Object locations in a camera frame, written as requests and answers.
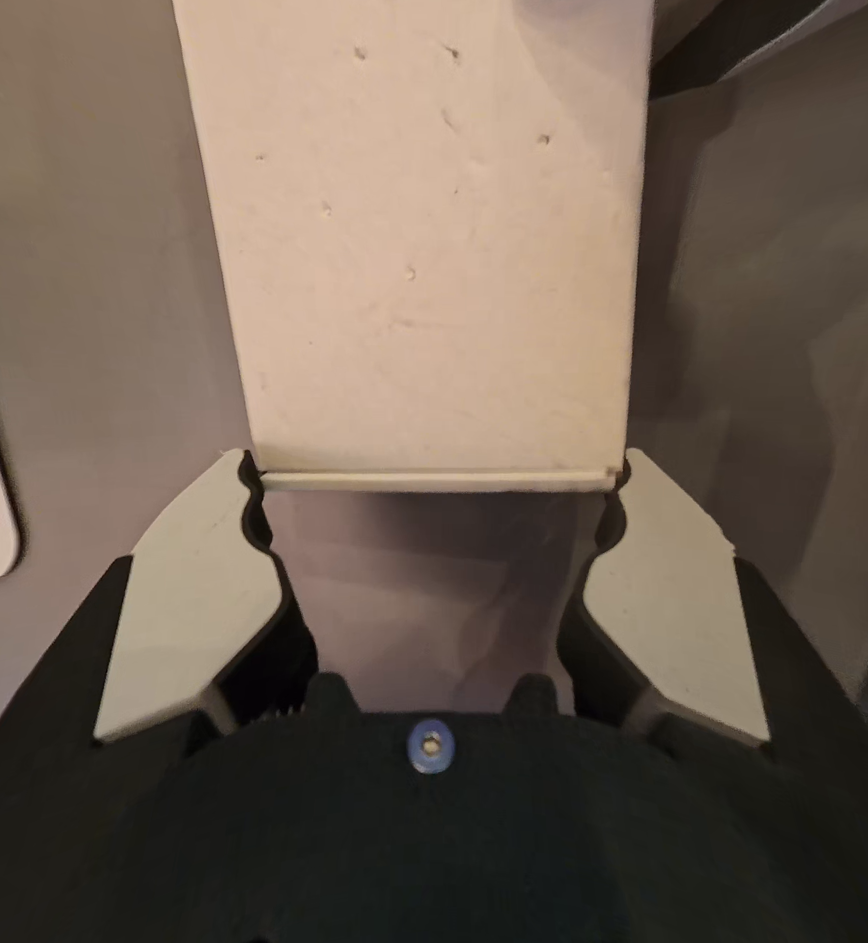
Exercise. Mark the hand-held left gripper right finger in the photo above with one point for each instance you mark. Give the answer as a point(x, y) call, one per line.
point(677, 597)

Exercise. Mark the white cardboard box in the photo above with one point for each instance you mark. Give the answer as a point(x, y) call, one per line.
point(434, 236)

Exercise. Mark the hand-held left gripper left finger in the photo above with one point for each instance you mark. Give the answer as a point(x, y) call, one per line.
point(190, 589)

